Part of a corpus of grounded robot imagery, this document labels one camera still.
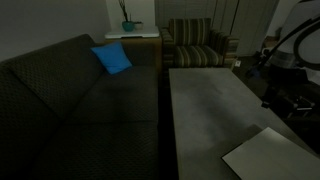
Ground large white-paged book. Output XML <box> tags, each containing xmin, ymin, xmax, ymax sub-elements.
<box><xmin>221</xmin><ymin>126</ymin><xmax>320</xmax><ymax>180</ymax></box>

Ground dark fabric sofa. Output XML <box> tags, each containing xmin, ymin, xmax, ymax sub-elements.
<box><xmin>0</xmin><ymin>33</ymin><xmax>165</xmax><ymax>180</ymax></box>

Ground wooden side table white top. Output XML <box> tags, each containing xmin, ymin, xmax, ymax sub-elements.
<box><xmin>104</xmin><ymin>26</ymin><xmax>164</xmax><ymax>73</ymax></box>

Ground small white plant pot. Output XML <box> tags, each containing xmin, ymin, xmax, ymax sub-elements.
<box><xmin>133</xmin><ymin>21</ymin><xmax>145</xmax><ymax>31</ymax></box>

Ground plant in teal pot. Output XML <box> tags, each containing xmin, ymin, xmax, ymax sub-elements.
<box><xmin>118</xmin><ymin>0</ymin><xmax>136</xmax><ymax>33</ymax></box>

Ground white closet doors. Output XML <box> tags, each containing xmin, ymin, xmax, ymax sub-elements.
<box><xmin>213</xmin><ymin>0</ymin><xmax>280</xmax><ymax>58</ymax></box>

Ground window blinds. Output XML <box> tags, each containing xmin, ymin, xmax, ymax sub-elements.
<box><xmin>154</xmin><ymin>0</ymin><xmax>218</xmax><ymax>30</ymax></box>

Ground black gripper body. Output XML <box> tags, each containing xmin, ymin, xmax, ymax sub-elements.
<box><xmin>261</xmin><ymin>83</ymin><xmax>318</xmax><ymax>118</ymax></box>

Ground striped armchair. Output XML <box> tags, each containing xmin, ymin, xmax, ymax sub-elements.
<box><xmin>160</xmin><ymin>17</ymin><xmax>240</xmax><ymax>73</ymax></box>

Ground bright blue cushion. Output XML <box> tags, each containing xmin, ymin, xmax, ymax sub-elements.
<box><xmin>90</xmin><ymin>41</ymin><xmax>134</xmax><ymax>76</ymax></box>

